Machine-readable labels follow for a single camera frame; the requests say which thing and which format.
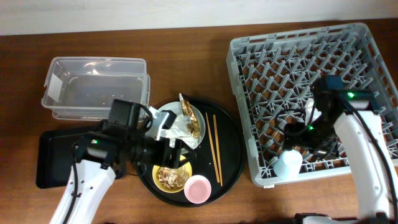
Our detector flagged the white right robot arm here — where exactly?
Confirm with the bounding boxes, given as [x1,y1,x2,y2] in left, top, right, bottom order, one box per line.
[321,111,397,223]

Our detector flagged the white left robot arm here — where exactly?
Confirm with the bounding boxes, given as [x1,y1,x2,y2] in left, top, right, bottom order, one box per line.
[50,138,197,223]

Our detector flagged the light blue cup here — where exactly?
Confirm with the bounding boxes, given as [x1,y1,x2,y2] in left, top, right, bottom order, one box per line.
[273,149,303,180]

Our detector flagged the gold brown snack wrapper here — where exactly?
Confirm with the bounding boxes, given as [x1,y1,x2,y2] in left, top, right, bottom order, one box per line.
[179,93,200,139]

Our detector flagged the clear plastic bin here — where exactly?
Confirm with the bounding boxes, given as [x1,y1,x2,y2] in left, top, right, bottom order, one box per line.
[41,57,150,121]

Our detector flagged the pink cup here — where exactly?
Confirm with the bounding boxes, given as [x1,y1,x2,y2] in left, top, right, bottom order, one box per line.
[183,175,211,204]

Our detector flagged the grey round plate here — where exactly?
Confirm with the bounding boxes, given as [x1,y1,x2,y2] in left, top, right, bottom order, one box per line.
[158,101,206,145]

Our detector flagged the grey dishwasher rack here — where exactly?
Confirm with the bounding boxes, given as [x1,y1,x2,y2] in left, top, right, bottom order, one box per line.
[226,23,397,188]

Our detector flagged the yellow bowl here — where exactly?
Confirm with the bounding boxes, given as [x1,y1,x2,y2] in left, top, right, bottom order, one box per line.
[152,162,192,194]

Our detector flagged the round black tray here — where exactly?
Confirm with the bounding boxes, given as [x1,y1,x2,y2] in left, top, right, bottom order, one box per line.
[137,98,246,207]

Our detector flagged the white tissue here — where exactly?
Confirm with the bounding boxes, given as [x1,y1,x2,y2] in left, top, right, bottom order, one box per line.
[165,114,200,149]

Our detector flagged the black rectangular tray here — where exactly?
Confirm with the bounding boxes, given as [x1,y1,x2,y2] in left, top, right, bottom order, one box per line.
[35,123,127,190]

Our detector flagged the food scraps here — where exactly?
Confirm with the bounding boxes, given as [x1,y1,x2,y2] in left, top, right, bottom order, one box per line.
[156,167,189,191]

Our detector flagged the wooden chopstick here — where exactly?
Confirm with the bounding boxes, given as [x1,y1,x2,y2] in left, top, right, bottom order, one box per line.
[213,114,223,186]
[205,112,221,184]

